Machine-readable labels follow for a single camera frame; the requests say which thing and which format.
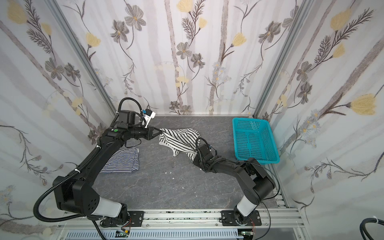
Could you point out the teal plastic basket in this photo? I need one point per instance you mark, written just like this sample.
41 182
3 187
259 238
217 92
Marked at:
253 138

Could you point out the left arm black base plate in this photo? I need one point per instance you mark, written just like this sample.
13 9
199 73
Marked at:
130 219

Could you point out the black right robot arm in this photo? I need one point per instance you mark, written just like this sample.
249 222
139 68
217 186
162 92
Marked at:
255 181

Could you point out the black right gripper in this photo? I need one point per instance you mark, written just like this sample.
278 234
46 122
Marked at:
202 161

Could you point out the black white striped tank top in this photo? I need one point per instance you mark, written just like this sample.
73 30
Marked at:
180 141

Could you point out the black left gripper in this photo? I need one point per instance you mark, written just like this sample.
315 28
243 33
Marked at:
150 133

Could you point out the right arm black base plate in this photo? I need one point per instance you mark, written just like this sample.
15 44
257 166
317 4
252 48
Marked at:
231 217

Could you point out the white slotted cable duct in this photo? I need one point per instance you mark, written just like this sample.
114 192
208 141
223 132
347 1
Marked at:
178 234

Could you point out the blue white striped tank top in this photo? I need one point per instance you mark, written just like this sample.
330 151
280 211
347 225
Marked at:
122 161

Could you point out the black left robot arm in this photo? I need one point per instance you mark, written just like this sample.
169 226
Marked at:
74 193

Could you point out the aluminium mounting rail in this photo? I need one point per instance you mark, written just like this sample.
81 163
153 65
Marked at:
209 219

